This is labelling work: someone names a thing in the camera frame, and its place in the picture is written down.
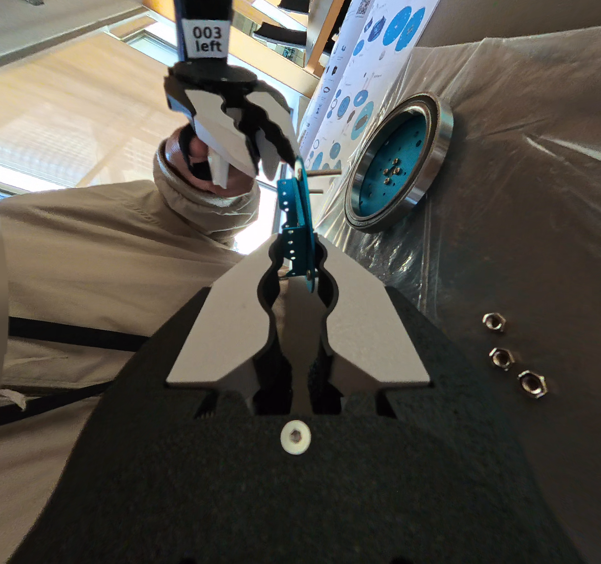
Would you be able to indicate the white instruction manual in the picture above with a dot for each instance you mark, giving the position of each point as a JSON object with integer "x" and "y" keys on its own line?
{"x": 422, "y": 33}

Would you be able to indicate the person's left hand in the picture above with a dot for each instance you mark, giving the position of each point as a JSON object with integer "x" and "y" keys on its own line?
{"x": 171, "y": 153}

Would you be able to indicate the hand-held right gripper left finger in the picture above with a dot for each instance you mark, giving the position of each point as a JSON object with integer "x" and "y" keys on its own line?
{"x": 225, "y": 334}

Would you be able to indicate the grey desk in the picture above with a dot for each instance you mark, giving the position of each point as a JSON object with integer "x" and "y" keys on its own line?
{"x": 516, "y": 0}

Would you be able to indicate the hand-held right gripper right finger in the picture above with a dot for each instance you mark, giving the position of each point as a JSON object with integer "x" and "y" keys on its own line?
{"x": 375, "y": 338}

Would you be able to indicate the large side window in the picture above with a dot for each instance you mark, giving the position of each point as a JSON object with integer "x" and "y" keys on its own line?
{"x": 263, "y": 216}

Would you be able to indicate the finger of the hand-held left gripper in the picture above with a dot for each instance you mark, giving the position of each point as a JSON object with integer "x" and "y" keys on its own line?
{"x": 277, "y": 118}
{"x": 216, "y": 122}

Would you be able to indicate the blue disc with square bracket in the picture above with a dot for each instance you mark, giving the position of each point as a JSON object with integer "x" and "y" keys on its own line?
{"x": 300, "y": 226}

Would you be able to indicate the beige window blind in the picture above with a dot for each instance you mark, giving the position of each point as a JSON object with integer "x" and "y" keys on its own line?
{"x": 70, "y": 127}

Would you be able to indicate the clear plastic bag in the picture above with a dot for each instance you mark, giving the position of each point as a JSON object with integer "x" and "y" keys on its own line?
{"x": 516, "y": 221}

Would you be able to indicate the long silver screw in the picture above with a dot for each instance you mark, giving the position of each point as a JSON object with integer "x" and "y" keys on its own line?
{"x": 326, "y": 172}
{"x": 317, "y": 191}

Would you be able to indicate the wood-edged office desk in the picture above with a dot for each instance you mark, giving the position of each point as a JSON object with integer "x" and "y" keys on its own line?
{"x": 328, "y": 24}

